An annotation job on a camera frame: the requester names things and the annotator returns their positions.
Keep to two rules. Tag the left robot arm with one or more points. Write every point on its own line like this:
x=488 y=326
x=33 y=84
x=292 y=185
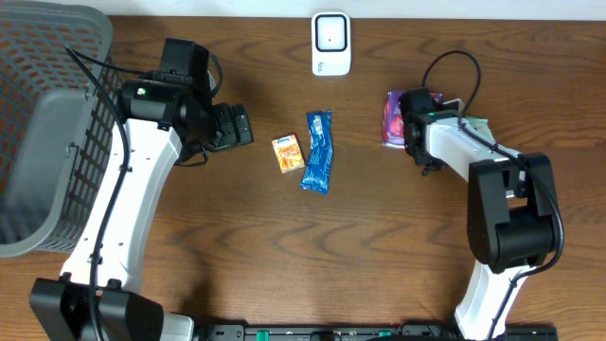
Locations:
x=164 y=118

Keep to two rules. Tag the grey plastic mesh basket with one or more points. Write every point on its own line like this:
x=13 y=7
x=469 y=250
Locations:
x=56 y=131

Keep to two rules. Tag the blue Oreo cookie pack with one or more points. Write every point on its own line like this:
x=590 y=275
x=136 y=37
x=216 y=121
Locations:
x=317 y=173

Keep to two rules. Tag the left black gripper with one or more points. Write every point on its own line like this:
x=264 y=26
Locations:
x=240 y=124

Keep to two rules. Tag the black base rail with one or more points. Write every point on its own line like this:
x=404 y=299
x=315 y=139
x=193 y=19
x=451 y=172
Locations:
x=406 y=331

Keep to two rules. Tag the green wet wipes pack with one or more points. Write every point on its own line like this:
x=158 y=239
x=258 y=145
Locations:
x=481 y=125

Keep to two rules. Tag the orange Kleenex tissue pack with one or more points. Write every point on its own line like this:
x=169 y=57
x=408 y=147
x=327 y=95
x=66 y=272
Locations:
x=288 y=153

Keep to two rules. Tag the white barcode scanner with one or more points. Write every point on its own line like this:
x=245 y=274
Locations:
x=331 y=44

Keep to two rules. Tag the pink purple liner pack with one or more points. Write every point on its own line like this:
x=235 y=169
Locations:
x=393 y=125

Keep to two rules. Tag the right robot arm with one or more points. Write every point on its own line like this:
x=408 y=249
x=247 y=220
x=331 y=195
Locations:
x=514 y=226

